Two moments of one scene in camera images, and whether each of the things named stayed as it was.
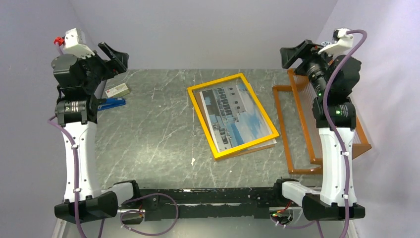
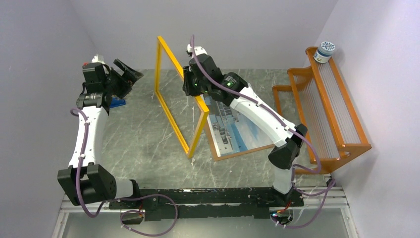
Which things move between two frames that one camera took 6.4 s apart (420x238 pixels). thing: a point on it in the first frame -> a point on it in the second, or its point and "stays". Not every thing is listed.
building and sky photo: x=233 y=116 stays
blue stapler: x=112 y=102 stays
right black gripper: x=290 y=55 -> x=188 y=73
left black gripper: x=119 y=60 -> x=130 y=77
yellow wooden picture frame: x=216 y=154 -> x=202 y=108
